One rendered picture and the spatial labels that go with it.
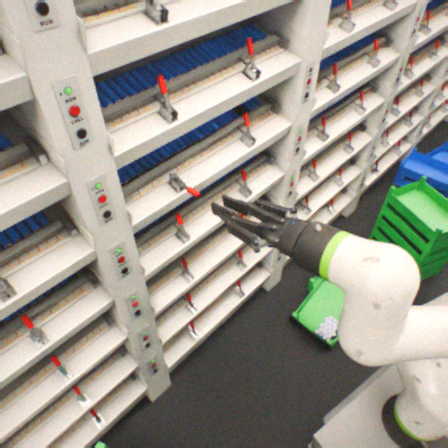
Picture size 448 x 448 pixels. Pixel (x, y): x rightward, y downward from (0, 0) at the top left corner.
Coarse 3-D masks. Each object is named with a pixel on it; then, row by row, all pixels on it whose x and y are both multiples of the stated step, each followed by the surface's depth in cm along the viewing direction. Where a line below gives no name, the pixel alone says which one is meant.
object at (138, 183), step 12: (264, 108) 114; (240, 120) 109; (252, 120) 113; (216, 132) 105; (228, 132) 107; (204, 144) 102; (216, 144) 104; (180, 156) 98; (192, 156) 101; (156, 168) 94; (168, 168) 96; (144, 180) 92; (132, 192) 91; (144, 192) 91
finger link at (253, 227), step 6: (234, 216) 79; (240, 222) 78; (246, 222) 77; (252, 222) 77; (258, 222) 76; (246, 228) 78; (252, 228) 76; (258, 228) 75; (264, 228) 74; (270, 228) 73; (276, 228) 73; (258, 234) 76
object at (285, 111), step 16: (256, 96) 120; (272, 96) 117; (272, 112) 118; (288, 112) 116; (256, 128) 113; (272, 128) 114; (288, 128) 118; (224, 144) 107; (240, 144) 108; (256, 144) 109; (192, 160) 101; (208, 160) 102; (224, 160) 104; (240, 160) 107; (192, 176) 98; (208, 176) 100; (160, 192) 94; (176, 192) 95; (128, 208) 89; (144, 208) 90; (160, 208) 92; (144, 224) 92
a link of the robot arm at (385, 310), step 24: (336, 240) 64; (360, 240) 63; (336, 264) 62; (360, 264) 59; (384, 264) 57; (408, 264) 58; (360, 288) 59; (384, 288) 57; (408, 288) 57; (360, 312) 61; (384, 312) 59
